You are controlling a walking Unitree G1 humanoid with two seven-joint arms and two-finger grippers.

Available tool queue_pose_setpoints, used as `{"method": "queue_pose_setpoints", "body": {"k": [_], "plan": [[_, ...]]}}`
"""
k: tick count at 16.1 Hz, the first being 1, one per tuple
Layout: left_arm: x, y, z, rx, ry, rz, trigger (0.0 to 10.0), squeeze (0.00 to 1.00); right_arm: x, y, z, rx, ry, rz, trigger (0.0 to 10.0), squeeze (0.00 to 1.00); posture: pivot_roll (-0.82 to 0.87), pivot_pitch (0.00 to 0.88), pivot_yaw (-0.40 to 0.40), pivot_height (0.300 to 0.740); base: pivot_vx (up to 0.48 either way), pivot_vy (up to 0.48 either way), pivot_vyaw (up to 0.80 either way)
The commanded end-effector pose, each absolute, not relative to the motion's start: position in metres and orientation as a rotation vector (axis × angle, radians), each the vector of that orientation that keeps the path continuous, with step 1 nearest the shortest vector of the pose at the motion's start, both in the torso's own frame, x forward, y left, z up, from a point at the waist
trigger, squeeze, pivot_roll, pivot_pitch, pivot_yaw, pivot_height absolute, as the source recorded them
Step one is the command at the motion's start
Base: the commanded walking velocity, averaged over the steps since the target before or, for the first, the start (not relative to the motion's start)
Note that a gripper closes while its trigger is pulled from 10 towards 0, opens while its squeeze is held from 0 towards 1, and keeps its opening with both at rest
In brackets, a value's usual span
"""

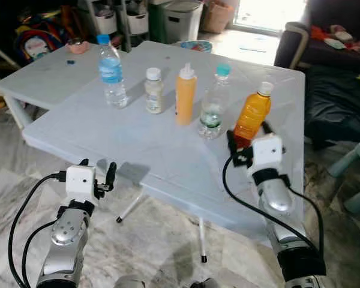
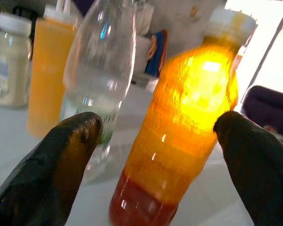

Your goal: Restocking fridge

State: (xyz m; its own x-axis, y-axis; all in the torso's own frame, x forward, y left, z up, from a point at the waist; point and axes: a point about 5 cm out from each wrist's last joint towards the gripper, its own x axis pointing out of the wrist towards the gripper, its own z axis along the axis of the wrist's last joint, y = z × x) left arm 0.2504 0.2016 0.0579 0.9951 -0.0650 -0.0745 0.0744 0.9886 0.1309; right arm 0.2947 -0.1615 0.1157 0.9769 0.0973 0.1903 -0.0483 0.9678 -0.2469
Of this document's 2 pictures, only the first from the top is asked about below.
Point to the orange juice bottle white cap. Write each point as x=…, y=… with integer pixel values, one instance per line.
x=253, y=114

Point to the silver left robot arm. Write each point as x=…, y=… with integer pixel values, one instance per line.
x=69, y=237

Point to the large white plastic table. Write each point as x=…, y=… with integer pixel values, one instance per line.
x=138, y=150

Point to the clear bottle teal cap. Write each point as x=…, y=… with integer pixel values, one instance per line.
x=213, y=108

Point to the orange squeeze bottle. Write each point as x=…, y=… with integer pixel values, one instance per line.
x=185, y=96

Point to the black bag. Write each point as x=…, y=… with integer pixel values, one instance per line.
x=336, y=102

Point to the teal stool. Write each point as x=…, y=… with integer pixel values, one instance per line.
x=357, y=174

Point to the dark armchair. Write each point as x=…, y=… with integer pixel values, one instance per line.
x=294, y=45

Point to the small white table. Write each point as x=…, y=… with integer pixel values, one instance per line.
x=48, y=81

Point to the small cream bottle white cap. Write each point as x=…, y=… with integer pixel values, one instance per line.
x=154, y=93

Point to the blue label water bottle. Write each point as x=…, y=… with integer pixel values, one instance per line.
x=111, y=71

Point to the robot left leg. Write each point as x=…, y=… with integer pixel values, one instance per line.
x=127, y=282

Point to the robot leg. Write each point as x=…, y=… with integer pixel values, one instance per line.
x=204, y=283
x=127, y=282

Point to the blue patterned bowl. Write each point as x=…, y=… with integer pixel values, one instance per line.
x=196, y=46

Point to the white cloth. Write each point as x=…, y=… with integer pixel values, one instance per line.
x=336, y=43

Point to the red cloth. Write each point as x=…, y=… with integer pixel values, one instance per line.
x=321, y=32

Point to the pink bowl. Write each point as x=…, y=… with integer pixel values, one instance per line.
x=78, y=46

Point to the wicker basket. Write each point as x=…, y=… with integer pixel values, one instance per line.
x=217, y=17

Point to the colourful backpack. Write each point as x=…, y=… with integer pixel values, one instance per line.
x=39, y=42

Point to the grey storage bin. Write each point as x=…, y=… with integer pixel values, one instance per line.
x=183, y=21

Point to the robot right leg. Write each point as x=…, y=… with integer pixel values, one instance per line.
x=204, y=283

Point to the green bin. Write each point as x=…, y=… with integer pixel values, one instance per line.
x=156, y=24

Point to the white drawer unit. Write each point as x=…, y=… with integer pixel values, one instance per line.
x=117, y=21

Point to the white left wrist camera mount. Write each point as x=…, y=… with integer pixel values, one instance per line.
x=80, y=182

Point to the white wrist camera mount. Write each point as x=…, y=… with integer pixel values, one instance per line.
x=80, y=182
x=267, y=151

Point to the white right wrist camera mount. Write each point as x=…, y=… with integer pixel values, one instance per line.
x=267, y=151

